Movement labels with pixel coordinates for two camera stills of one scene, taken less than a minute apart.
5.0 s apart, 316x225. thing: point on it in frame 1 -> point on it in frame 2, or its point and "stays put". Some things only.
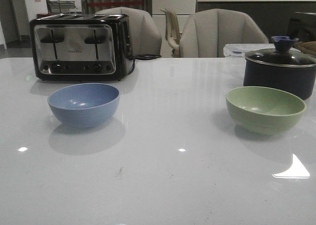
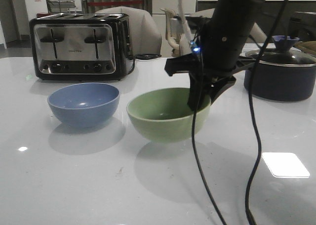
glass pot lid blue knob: [282, 55] stays put
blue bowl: [84, 105] stays put
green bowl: [262, 111] -> [164, 115]
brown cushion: [307, 47] stays put
